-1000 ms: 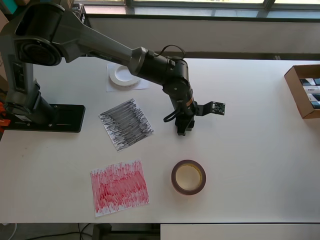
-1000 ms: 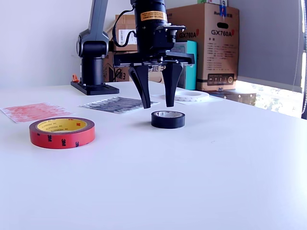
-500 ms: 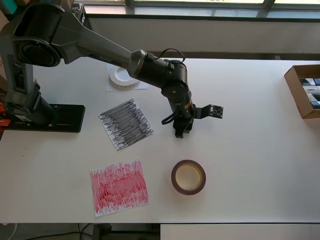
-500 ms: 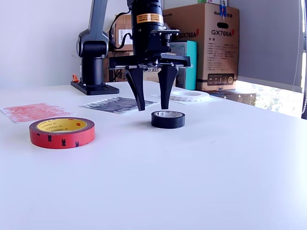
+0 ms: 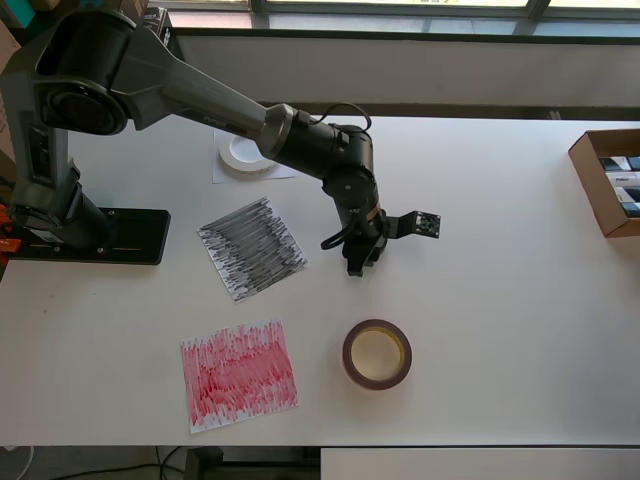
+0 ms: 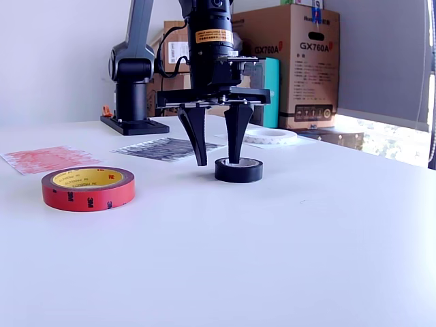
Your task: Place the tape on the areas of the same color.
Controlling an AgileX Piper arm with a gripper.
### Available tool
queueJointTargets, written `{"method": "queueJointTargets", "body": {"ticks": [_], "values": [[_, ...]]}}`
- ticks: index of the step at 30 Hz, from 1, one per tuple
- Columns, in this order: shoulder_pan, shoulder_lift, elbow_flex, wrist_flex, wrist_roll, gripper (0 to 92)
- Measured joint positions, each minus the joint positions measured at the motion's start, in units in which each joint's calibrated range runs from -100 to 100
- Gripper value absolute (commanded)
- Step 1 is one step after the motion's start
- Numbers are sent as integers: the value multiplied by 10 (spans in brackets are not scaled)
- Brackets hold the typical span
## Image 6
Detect cardboard box blue print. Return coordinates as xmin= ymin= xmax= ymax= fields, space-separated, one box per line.
xmin=146 ymin=72 xmax=253 ymax=119

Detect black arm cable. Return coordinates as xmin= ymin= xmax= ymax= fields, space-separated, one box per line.
xmin=155 ymin=18 xmax=191 ymax=80

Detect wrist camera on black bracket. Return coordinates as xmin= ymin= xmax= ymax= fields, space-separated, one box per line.
xmin=217 ymin=54 xmax=268 ymax=84

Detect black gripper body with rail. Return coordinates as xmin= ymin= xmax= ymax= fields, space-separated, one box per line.
xmin=155 ymin=56 xmax=273 ymax=111

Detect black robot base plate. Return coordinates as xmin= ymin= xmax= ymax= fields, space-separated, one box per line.
xmin=100 ymin=114 xmax=170 ymax=136

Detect black scribbled paper sheet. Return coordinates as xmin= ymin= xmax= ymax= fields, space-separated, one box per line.
xmin=110 ymin=136 xmax=228 ymax=164

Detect teal box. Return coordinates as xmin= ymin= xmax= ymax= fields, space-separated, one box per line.
xmin=250 ymin=57 xmax=281 ymax=129

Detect large GX760A cardboard box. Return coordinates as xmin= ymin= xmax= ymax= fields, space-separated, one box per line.
xmin=231 ymin=3 xmax=341 ymax=130

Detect white bead chain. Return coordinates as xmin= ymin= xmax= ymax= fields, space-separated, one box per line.
xmin=427 ymin=0 xmax=436 ymax=171

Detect black hanging power cable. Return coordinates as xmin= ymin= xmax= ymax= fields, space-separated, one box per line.
xmin=159 ymin=73 xmax=175 ymax=117

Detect white tape roll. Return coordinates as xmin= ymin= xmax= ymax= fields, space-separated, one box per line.
xmin=242 ymin=128 xmax=298 ymax=146

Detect small cardboard box shipping label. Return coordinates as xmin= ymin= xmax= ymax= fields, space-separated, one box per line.
xmin=163 ymin=20 xmax=191 ymax=74

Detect plain white paper sheet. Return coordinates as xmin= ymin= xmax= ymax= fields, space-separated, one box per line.
xmin=213 ymin=131 xmax=317 ymax=150

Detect grey roller blind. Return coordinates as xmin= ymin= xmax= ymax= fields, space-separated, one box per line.
xmin=323 ymin=0 xmax=433 ymax=133

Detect red scribbled paper sheet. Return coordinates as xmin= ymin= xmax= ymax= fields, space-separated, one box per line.
xmin=0 ymin=145 xmax=108 ymax=176

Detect red 3M tape roll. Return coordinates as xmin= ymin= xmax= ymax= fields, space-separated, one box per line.
xmin=41 ymin=166 xmax=136 ymax=213

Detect black tape roll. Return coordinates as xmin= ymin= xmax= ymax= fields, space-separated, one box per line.
xmin=214 ymin=157 xmax=264 ymax=184

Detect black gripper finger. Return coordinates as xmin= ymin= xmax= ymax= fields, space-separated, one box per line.
xmin=223 ymin=103 xmax=255 ymax=166
xmin=176 ymin=104 xmax=208 ymax=168

